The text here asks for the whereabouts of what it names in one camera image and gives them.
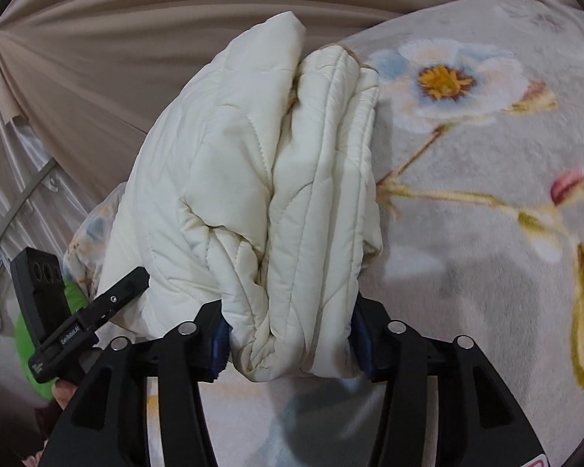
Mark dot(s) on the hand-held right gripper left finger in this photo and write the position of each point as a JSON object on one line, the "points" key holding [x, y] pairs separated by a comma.
{"points": [[221, 345]]}

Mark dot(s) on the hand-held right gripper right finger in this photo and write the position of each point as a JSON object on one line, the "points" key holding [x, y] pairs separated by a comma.
{"points": [[360, 345]]}

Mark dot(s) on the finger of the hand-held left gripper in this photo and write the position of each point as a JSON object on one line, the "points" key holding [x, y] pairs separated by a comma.
{"points": [[121, 292]]}

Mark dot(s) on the white quilted jacket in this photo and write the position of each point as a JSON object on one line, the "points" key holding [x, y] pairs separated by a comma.
{"points": [[253, 194]]}

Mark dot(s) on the person's left hand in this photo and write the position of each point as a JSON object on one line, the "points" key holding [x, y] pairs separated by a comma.
{"points": [[64, 395]]}

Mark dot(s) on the green plastic object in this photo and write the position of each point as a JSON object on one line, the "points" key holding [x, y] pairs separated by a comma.
{"points": [[27, 345]]}

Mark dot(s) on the thin dark rod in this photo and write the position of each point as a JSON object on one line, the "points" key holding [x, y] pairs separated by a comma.
{"points": [[22, 199]]}

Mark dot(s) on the grey satin curtain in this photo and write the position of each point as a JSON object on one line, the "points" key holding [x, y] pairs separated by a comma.
{"points": [[19, 189]]}

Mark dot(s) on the grey floral blanket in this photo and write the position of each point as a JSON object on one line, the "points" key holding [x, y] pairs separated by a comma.
{"points": [[467, 262]]}

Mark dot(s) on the beige curtain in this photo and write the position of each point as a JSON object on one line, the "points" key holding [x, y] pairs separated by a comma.
{"points": [[126, 48]]}

